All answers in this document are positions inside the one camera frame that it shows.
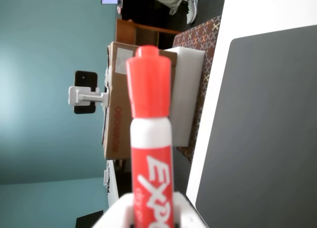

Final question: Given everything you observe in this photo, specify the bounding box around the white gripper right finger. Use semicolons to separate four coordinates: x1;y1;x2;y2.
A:
173;190;211;228

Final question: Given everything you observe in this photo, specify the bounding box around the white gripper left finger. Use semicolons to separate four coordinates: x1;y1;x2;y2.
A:
92;192;136;228

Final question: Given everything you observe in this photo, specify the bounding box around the red Expo marker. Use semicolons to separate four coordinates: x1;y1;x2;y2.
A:
125;45;175;228

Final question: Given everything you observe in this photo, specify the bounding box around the brown cardboard box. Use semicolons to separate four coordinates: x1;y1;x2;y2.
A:
101;41;178;161

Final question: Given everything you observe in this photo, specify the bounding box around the grey mat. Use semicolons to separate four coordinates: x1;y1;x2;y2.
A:
195;24;317;228

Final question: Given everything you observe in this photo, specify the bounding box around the white foam block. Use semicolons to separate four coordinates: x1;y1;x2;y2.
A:
169;46;207;147

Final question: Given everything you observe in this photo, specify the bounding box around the black phone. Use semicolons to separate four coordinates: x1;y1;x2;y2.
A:
74;70;98;114

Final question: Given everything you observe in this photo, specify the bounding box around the wooden shelf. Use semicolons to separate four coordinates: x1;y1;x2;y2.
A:
115;18;179;50

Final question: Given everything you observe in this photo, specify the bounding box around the patterned upholstered seat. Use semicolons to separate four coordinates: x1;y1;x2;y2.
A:
172;15;222;164

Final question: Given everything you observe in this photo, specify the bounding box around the white phone mount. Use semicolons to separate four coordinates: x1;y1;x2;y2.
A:
68;86;110;106

